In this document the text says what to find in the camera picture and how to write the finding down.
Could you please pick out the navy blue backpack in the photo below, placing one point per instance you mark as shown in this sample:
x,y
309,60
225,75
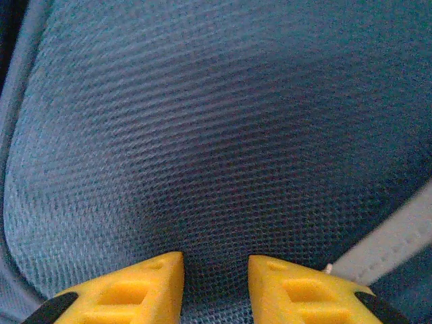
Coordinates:
x,y
216,118

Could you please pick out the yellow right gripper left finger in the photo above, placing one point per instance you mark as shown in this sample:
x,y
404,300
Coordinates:
x,y
135,293

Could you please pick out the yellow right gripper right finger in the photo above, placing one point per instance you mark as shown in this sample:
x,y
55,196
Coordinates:
x,y
303,297

